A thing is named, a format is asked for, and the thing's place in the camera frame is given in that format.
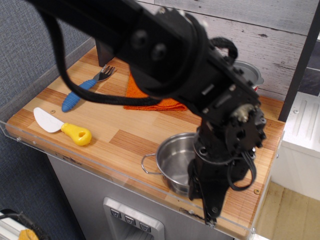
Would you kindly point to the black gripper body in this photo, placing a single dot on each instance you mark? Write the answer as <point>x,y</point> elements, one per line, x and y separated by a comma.
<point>218,170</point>

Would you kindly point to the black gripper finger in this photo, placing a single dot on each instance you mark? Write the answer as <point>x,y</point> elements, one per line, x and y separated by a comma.
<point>210,212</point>
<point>194,189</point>

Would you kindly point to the stainless steel pot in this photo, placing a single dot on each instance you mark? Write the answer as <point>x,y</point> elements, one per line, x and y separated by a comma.
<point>172,158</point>

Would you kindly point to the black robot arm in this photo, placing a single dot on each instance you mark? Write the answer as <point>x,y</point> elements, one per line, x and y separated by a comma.
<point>170,56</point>

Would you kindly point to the white ridged plastic box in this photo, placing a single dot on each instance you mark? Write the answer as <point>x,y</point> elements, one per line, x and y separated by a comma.
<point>297,163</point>

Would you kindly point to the grey dispenser button panel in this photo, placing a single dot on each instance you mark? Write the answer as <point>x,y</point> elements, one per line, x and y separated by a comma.
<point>132,220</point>

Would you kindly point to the orange knitted cloth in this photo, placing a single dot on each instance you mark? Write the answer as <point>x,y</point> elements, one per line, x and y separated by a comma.
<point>167,104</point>

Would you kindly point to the blue labelled food can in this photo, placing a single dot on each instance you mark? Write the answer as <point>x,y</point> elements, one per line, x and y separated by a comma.
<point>248,78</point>

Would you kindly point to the silver toy fridge cabinet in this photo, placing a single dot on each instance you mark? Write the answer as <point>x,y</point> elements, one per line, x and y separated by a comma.
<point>86,193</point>

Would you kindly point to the yellow object at corner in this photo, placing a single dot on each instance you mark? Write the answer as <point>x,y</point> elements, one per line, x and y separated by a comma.
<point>27,234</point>

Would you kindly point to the yellow handled white toy knife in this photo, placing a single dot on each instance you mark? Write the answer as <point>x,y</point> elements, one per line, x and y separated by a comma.
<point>79,135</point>

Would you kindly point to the black right frame post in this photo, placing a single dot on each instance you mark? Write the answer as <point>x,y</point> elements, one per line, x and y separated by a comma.
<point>303,61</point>

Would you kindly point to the black frame post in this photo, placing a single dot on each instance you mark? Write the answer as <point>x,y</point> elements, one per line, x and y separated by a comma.
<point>105,52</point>
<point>303,61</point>

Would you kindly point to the blue handled metal fork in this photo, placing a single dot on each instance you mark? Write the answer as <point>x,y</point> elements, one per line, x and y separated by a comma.
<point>72,99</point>

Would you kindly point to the black left frame post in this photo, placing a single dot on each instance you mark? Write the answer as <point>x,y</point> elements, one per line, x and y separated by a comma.
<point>105,52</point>

